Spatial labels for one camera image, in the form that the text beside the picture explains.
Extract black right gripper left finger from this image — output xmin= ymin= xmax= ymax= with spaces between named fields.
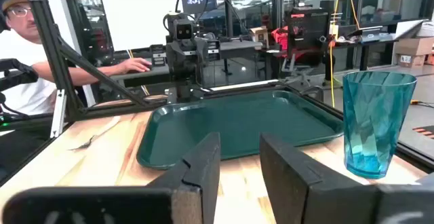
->
xmin=1 ymin=132 xmax=221 ymax=224

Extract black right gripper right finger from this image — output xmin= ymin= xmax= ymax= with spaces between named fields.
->
xmin=259 ymin=132 xmax=434 ymax=224

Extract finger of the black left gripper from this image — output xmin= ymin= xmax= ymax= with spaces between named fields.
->
xmin=185 ymin=52 xmax=201 ymax=78
xmin=170 ymin=52 xmax=186 ymax=78

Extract dark green plastic tray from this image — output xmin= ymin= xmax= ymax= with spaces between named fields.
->
xmin=136 ymin=90 xmax=345 ymax=170

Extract grey desk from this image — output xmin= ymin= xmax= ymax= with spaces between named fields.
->
xmin=110 ymin=39 xmax=262 ymax=89

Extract person's hand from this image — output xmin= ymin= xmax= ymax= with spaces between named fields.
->
xmin=117 ymin=57 xmax=153 ymax=75

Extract small cardboard box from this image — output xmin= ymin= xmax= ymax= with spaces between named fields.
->
xmin=250 ymin=26 xmax=270 ymax=49

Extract white board panel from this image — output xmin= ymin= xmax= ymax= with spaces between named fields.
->
xmin=97 ymin=0 xmax=182 ymax=52

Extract red office chair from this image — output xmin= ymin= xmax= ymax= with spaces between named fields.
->
xmin=270 ymin=26 xmax=291 ymax=52

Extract person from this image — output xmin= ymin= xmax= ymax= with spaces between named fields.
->
xmin=0 ymin=0 xmax=153 ymax=116

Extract person's glasses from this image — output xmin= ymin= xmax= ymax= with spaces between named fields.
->
xmin=7 ymin=6 xmax=34 ymax=18

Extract large cardboard box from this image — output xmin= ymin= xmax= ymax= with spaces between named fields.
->
xmin=393 ymin=36 xmax=434 ymax=69

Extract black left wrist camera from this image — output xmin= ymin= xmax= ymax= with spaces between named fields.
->
xmin=175 ymin=21 xmax=195 ymax=42

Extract black looped camera cable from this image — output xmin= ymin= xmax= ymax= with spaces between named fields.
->
xmin=174 ymin=0 xmax=210 ymax=24

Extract black aluminium table frame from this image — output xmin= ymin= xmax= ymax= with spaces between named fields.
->
xmin=22 ymin=0 xmax=434 ymax=170

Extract yellow hanging cable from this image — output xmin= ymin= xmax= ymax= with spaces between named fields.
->
xmin=328 ymin=0 xmax=361 ymax=108

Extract silver metal bracket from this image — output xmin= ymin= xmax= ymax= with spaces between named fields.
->
xmin=50 ymin=88 xmax=67 ymax=138

